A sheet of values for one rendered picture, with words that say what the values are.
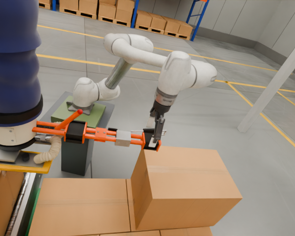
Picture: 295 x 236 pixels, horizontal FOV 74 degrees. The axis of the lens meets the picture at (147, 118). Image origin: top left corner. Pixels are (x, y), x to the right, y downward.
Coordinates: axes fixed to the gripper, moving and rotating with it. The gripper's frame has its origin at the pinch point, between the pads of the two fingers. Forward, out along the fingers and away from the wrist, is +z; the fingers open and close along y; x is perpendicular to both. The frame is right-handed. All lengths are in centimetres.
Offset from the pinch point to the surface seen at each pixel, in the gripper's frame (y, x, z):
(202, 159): -17, 49, 32
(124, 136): 2.4, -12.8, 1.4
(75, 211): 4, -31, 72
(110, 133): 0.0, -19.1, 2.3
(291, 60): -184, 231, -15
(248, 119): -182, 231, 97
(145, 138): 2.3, -2.5, 0.6
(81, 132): 3.4, -32.1, 1.2
